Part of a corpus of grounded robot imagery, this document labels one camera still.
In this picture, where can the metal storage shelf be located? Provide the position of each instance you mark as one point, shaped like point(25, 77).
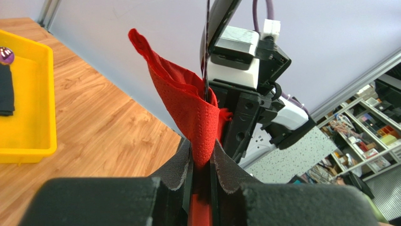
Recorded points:
point(366, 131)

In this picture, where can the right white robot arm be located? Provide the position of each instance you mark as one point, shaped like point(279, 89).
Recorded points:
point(282, 119)

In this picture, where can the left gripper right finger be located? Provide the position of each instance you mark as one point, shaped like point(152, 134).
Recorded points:
point(227, 206)

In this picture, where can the speckled grey partition panel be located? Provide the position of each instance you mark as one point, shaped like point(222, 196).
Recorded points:
point(272, 165)

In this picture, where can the black knife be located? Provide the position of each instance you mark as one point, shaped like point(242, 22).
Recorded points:
point(205, 55)

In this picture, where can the black napkin roll purple spoon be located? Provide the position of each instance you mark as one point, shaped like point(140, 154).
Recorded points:
point(7, 98)

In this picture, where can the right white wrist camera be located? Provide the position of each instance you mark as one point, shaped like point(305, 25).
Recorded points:
point(248, 59)

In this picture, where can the red paper napkin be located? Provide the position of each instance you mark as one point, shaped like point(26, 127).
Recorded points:
point(201, 122)

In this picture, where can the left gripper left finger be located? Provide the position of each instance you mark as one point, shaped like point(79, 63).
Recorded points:
point(172, 200)

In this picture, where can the aluminium frame post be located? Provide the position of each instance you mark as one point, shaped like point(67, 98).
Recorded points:
point(47, 13)

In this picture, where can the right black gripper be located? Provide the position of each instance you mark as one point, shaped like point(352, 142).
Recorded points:
point(248, 108)

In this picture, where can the yellow plastic bin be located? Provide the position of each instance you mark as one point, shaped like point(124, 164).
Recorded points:
point(30, 133)

